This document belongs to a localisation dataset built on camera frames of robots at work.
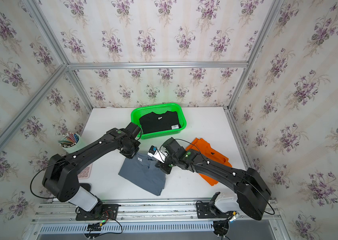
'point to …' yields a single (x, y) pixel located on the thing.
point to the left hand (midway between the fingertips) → (142, 152)
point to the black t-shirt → (154, 121)
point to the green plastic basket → (139, 112)
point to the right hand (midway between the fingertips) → (158, 164)
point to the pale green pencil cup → (80, 144)
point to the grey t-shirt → (142, 170)
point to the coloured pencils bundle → (68, 139)
